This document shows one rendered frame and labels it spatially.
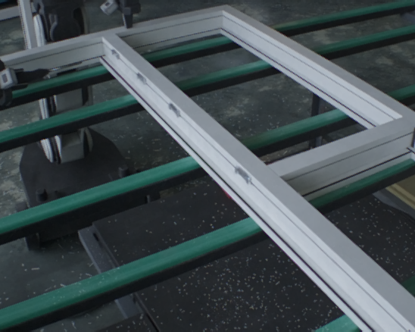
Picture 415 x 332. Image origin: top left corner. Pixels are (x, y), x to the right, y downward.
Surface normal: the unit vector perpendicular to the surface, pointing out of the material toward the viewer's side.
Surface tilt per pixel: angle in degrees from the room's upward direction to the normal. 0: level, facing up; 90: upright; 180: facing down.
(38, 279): 0
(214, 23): 90
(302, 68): 90
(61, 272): 0
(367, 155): 90
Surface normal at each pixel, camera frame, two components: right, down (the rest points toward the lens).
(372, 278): -0.01, -0.83
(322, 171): 0.50, 0.48
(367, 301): -0.87, 0.29
